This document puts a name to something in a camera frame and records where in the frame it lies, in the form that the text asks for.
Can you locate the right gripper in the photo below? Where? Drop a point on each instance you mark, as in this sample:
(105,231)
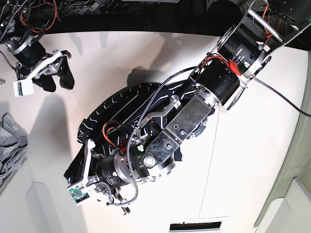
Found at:
(35,63)

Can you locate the black power strip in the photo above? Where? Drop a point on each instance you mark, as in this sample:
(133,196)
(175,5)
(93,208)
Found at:
(114,8)

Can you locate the navy white striped t-shirt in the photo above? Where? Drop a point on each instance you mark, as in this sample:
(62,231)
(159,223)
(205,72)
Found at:
(123,110)

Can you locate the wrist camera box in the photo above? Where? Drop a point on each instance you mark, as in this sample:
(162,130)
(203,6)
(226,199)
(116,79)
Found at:
(78,193)
(23,88)

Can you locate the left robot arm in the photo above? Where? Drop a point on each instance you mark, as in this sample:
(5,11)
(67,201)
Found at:
(134,136)

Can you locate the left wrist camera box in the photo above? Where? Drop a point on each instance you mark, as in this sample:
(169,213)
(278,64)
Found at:
(78,193)

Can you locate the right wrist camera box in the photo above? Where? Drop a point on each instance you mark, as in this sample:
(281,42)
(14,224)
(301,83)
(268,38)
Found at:
(23,88)

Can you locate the white floor vent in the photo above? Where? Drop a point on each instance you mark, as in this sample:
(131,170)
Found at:
(198,225)

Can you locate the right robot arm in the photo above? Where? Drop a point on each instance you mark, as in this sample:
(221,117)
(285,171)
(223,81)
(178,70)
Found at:
(15,24)

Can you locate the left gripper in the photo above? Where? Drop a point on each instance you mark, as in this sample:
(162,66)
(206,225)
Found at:
(104,170)

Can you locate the grey cloth pile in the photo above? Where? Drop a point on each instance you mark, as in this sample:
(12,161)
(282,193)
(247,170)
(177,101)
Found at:
(13,146)

